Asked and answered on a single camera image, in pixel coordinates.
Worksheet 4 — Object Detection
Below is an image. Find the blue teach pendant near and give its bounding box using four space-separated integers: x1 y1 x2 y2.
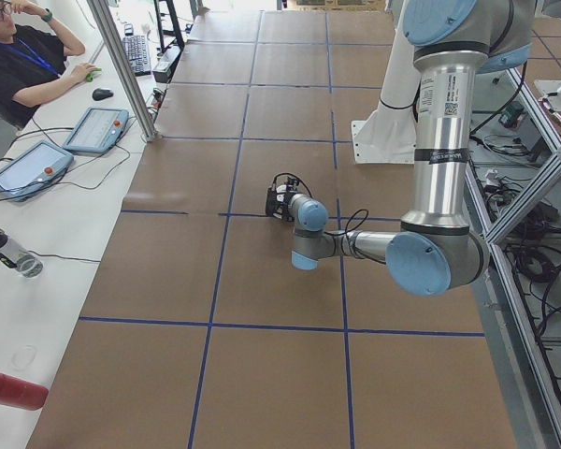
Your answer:
0 140 74 201

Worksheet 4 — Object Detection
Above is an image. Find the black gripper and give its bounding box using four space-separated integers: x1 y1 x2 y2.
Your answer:
265 186 291 221

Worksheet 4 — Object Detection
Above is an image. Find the clear water bottle black cap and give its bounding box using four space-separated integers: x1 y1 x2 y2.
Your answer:
0 228 43 278

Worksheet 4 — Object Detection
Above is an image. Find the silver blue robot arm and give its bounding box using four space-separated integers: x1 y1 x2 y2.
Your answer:
266 1 536 296

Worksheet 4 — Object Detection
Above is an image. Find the grey aluminium frame post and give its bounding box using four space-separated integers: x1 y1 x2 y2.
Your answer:
87 0 158 142

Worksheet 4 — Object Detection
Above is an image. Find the black keyboard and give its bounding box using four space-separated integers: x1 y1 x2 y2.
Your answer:
122 35 151 76

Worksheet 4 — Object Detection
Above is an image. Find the blue teach pendant far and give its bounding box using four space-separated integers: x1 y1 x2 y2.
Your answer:
62 107 129 154

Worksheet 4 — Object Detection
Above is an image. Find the white camera mast column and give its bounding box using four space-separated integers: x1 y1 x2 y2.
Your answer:
352 1 421 164

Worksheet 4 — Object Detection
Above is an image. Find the red water bottle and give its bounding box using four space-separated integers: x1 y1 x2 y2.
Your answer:
0 372 49 411

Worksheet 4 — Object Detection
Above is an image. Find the blue teach pendant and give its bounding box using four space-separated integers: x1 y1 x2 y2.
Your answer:
0 140 74 201
62 107 129 154

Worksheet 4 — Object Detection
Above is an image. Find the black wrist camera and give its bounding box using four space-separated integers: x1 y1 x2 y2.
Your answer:
273 173 300 193

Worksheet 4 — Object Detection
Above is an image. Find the black computer mouse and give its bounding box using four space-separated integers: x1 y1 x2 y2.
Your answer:
92 88 114 101

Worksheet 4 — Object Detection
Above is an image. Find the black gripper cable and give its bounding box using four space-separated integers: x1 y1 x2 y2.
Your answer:
324 209 370 235

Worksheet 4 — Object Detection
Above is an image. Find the seated person black shirt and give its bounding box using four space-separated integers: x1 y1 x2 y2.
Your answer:
0 1 99 129

